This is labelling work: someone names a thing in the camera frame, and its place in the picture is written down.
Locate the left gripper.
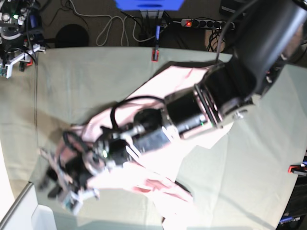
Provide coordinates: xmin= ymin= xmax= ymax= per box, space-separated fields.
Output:
xmin=38 ymin=149 xmax=100 ymax=215

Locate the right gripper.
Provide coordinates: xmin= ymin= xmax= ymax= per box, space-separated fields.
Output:
xmin=0 ymin=44 xmax=46 ymax=79

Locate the pink t-shirt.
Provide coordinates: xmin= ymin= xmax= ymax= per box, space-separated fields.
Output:
xmin=56 ymin=66 xmax=232 ymax=230

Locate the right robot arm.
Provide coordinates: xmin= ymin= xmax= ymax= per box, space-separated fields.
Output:
xmin=0 ymin=0 xmax=46 ymax=79

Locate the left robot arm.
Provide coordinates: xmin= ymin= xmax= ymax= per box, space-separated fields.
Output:
xmin=40 ymin=0 xmax=307 ymax=214

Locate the red black clamp left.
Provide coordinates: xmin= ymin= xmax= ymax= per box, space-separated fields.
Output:
xmin=19 ymin=58 xmax=33 ymax=72

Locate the red black clamp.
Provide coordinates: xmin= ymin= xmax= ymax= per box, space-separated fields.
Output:
xmin=288 ymin=162 xmax=307 ymax=177
xmin=19 ymin=58 xmax=33 ymax=72
xmin=152 ymin=25 xmax=161 ymax=62

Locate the white plastic bin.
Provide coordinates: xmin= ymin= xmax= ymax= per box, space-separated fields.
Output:
xmin=0 ymin=182 xmax=57 ymax=230

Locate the black round floor object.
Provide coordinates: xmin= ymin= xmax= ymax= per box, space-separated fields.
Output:
xmin=55 ymin=24 xmax=89 ymax=48

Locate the red black clamp centre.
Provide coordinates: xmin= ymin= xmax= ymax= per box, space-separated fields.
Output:
xmin=152 ymin=25 xmax=161 ymax=62

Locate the black power strip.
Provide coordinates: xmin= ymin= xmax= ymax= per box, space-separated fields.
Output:
xmin=181 ymin=19 xmax=226 ymax=30

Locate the green table cloth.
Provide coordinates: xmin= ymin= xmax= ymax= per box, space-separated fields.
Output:
xmin=0 ymin=47 xmax=307 ymax=230

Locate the red black clamp right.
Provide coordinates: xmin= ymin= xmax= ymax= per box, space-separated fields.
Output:
xmin=288 ymin=162 xmax=307 ymax=177

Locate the white cable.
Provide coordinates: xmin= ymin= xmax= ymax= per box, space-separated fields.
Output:
xmin=69 ymin=0 xmax=156 ymax=46

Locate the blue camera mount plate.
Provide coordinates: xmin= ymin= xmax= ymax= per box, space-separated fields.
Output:
xmin=115 ymin=0 xmax=184 ymax=11

